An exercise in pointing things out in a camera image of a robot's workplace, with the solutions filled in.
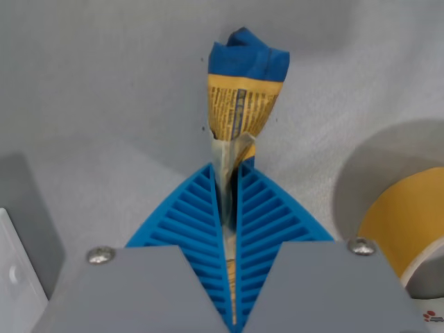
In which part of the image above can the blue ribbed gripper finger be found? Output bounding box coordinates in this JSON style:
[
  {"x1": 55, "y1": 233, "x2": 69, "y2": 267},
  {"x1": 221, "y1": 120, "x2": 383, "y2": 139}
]
[
  {"x1": 234, "y1": 162, "x2": 431, "y2": 333},
  {"x1": 31, "y1": 162, "x2": 241, "y2": 333}
]

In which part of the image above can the blue and yellow bag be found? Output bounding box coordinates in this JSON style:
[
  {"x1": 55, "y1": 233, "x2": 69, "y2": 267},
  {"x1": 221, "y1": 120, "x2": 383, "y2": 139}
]
[{"x1": 207, "y1": 26, "x2": 291, "y2": 329}]

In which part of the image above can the tape roll with yellow core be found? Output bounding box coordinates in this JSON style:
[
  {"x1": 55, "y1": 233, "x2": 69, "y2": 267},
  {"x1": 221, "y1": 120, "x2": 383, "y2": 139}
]
[{"x1": 334, "y1": 119, "x2": 444, "y2": 302}]

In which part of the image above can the white wall socket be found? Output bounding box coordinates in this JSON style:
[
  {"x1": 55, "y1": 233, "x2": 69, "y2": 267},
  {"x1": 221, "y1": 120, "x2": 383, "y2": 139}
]
[{"x1": 0, "y1": 207, "x2": 49, "y2": 329}]

